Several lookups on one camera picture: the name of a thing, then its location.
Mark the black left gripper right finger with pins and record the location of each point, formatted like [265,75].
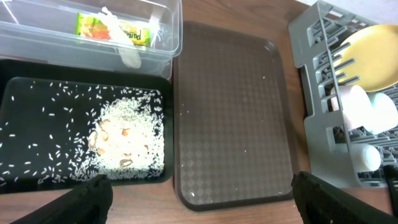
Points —
[319,202]

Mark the white lilac bowl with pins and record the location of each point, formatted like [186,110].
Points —
[356,104]

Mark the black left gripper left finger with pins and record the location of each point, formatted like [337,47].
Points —
[87,203]

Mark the black plastic bin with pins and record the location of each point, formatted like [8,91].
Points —
[44,105]

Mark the white cup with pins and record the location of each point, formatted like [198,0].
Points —
[365,157]

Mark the yellow plate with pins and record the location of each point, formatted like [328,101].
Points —
[371,56]

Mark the white napkin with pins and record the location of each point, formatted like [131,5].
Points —
[130,57]

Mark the pile of rice scraps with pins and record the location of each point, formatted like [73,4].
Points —
[125,140]

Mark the blue bowl with rice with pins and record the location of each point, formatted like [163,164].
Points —
[383,115]

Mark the dark brown serving tray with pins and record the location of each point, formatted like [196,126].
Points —
[234,137]

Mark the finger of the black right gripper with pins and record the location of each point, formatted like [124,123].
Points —
[391,175]

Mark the green orange snack wrapper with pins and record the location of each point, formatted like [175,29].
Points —
[92,27]

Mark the grey dishwasher rack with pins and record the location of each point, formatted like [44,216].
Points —
[317,44]

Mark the clear plastic bin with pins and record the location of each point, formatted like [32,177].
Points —
[44,31]

